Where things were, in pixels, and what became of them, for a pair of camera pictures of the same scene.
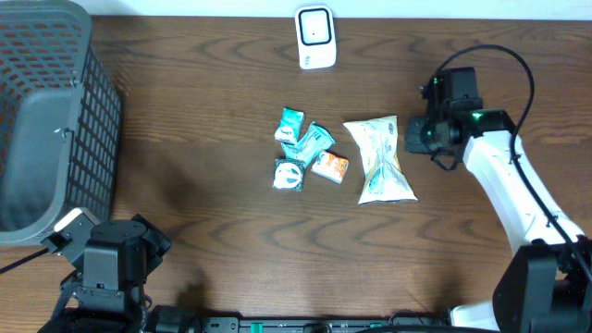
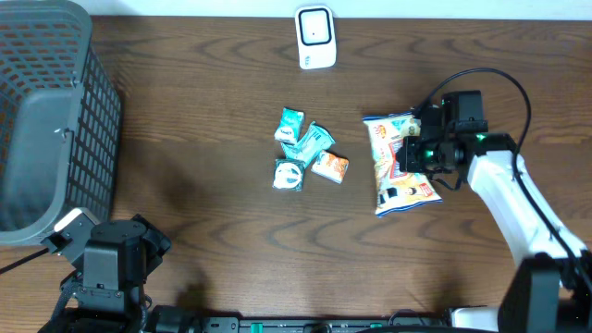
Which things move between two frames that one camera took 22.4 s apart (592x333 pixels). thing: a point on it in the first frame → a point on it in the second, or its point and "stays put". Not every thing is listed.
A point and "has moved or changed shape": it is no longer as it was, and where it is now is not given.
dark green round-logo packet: x=289 y=175 stays put
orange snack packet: x=331 y=166 stays put
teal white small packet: x=291 y=126 stays put
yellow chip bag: x=385 y=179 has moved or changed shape
